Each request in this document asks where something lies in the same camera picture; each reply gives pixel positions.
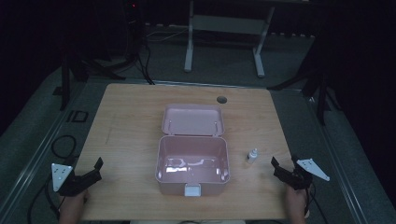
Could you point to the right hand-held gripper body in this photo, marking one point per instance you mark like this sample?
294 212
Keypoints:
301 177

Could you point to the black tripod stand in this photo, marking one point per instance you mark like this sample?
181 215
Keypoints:
317 87
73 73

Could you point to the white metal stand frame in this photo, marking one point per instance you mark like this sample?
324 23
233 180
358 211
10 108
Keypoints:
224 25

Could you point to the dark device with red light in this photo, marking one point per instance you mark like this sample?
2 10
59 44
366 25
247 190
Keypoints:
133 28

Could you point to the small white bottle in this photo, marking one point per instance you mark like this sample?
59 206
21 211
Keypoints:
252 156

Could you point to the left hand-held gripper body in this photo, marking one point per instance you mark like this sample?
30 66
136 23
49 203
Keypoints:
67 185

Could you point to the pink plastic box with lid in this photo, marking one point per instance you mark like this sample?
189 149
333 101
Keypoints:
193 155

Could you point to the person's left hand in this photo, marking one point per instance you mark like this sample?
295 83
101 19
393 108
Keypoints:
73 207

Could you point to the person's right hand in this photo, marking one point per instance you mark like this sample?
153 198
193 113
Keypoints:
295 205

